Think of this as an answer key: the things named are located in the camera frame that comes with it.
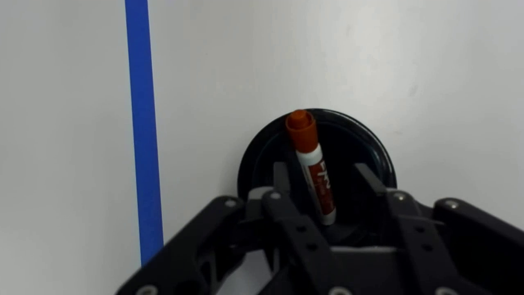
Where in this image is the dark teal speckled mug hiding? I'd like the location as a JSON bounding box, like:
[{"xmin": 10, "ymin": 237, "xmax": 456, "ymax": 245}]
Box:
[{"xmin": 236, "ymin": 106, "xmax": 399, "ymax": 249}]

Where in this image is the long blue tape strip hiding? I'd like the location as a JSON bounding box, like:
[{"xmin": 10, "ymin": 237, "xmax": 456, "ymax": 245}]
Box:
[{"xmin": 123, "ymin": 0, "xmax": 166, "ymax": 267}]

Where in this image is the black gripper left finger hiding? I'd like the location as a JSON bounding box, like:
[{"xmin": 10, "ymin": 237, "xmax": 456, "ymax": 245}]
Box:
[{"xmin": 115, "ymin": 160, "xmax": 351, "ymax": 295}]

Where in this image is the red dry-erase marker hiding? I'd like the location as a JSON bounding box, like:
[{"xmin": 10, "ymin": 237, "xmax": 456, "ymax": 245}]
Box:
[{"xmin": 284, "ymin": 108, "xmax": 338, "ymax": 226}]

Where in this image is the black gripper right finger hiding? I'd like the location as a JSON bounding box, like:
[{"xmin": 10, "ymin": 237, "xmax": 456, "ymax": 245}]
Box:
[{"xmin": 354, "ymin": 162, "xmax": 524, "ymax": 295}]

